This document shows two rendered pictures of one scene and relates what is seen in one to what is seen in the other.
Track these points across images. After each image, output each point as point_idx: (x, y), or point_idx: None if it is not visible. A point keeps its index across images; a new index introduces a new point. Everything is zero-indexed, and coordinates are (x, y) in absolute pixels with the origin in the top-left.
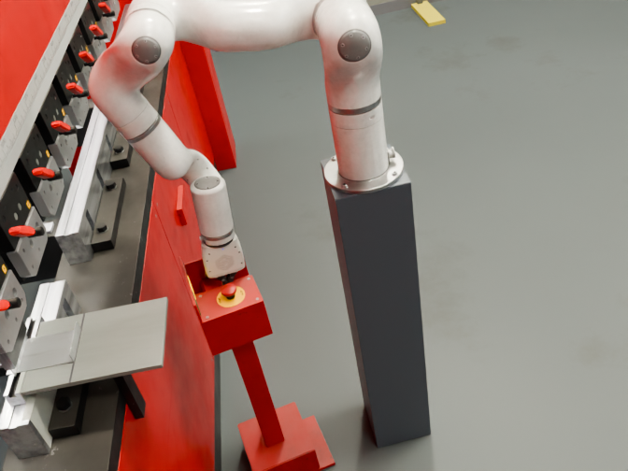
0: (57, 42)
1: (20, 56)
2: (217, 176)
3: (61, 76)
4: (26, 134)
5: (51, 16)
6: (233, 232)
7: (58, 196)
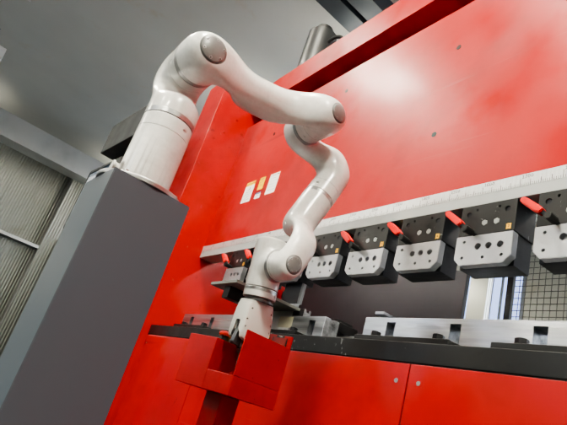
0: (504, 185)
1: (421, 180)
2: (271, 237)
3: (472, 212)
4: (375, 222)
5: (524, 163)
6: (244, 288)
7: (361, 270)
